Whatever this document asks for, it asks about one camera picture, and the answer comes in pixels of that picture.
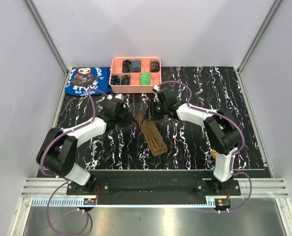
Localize brown cloth napkin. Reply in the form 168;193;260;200
136;114;167;157

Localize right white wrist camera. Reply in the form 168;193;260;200
153;86;160;103

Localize pink compartment tray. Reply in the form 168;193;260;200
109;57;162;93

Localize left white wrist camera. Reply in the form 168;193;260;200
106;93;124;100

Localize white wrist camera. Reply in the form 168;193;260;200
153;86;160;103
106;93;124;100

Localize black yellow rolled sock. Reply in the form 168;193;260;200
122;59;132;73

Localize right aluminium frame post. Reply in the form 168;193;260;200
237;0;283;73

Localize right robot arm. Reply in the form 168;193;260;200
144;86;244;195

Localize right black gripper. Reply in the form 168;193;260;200
143;99;167;121

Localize left aluminium frame post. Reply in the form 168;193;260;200
23;0;69;75

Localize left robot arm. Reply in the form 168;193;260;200
36;94;134;195

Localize aluminium frame post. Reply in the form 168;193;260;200
23;0;69;75
237;0;283;73

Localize black blue rolled sock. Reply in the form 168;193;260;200
111;74;121;86

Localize grey rolled sock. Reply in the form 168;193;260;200
131;59;141;73

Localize dark patterned rolled sock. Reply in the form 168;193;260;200
150;61;160;73

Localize gold spoon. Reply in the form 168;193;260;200
211;150;217;159

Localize black marble pattern mat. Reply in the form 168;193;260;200
45;66;272;179

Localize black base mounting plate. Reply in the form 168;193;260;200
66;170;241;207

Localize blue printed t-shirt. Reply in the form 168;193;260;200
65;67;111;97

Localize green rolled sock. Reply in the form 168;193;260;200
140;72;151;86

